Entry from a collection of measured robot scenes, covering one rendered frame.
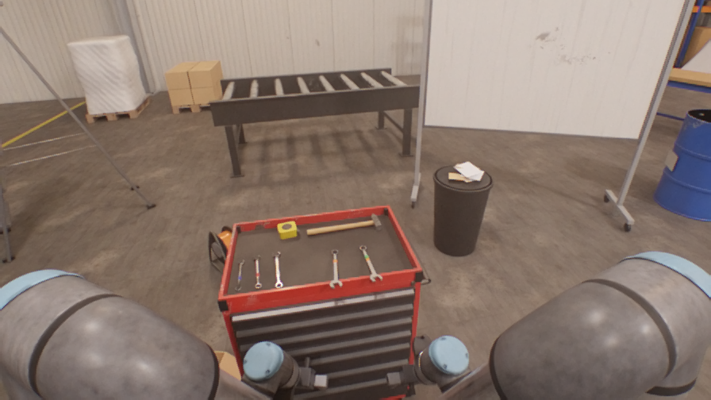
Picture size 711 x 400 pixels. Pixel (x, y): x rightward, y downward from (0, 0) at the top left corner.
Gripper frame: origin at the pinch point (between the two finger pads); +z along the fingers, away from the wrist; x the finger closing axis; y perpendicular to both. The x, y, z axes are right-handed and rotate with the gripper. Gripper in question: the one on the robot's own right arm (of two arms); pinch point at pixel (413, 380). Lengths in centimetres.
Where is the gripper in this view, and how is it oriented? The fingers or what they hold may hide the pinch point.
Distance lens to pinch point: 128.5
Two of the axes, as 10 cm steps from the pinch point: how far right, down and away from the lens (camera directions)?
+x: 9.8, 0.0, 2.0
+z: -1.6, 6.4, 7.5
